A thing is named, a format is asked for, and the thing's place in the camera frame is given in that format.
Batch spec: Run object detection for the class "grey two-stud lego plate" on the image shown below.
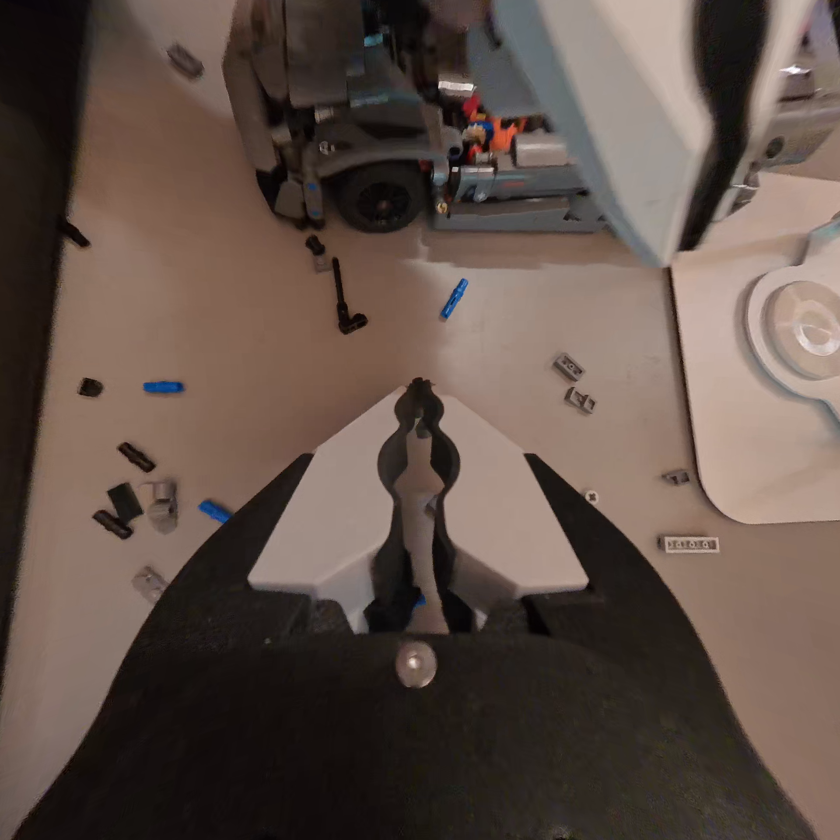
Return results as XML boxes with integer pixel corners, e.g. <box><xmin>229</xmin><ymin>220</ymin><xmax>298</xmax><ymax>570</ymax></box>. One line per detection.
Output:
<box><xmin>130</xmin><ymin>565</ymin><xmax>169</xmax><ymax>604</ymax></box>

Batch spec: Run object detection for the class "grey lego sports car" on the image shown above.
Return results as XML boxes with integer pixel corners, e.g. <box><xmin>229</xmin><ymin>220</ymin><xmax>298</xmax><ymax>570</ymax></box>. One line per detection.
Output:
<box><xmin>222</xmin><ymin>0</ymin><xmax>840</xmax><ymax>236</ymax></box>

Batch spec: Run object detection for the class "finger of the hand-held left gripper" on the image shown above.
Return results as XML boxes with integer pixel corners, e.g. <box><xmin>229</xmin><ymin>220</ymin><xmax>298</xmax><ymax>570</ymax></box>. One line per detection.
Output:
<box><xmin>679</xmin><ymin>0</ymin><xmax>819</xmax><ymax>252</ymax></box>
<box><xmin>492</xmin><ymin>0</ymin><xmax>726</xmax><ymax>268</ymax></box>

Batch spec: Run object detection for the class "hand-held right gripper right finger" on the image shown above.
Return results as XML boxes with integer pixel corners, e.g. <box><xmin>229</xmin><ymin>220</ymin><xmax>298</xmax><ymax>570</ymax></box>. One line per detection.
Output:
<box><xmin>430</xmin><ymin>392</ymin><xmax>589</xmax><ymax>634</ymax></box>

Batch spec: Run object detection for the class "dark grey lego slope tile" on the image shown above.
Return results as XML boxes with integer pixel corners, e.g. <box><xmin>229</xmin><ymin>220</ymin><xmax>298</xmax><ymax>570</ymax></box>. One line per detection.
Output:
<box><xmin>106</xmin><ymin>482</ymin><xmax>144</xmax><ymax>523</ymax></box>

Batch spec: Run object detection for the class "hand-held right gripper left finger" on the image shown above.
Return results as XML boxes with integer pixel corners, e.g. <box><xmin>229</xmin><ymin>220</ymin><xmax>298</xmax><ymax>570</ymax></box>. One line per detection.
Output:
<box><xmin>247</xmin><ymin>386</ymin><xmax>424</xmax><ymax>634</ymax></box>

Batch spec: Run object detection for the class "white rounded board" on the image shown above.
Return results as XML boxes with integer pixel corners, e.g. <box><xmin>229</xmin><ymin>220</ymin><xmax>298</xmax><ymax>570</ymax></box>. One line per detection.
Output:
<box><xmin>669</xmin><ymin>174</ymin><xmax>840</xmax><ymax>526</ymax></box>

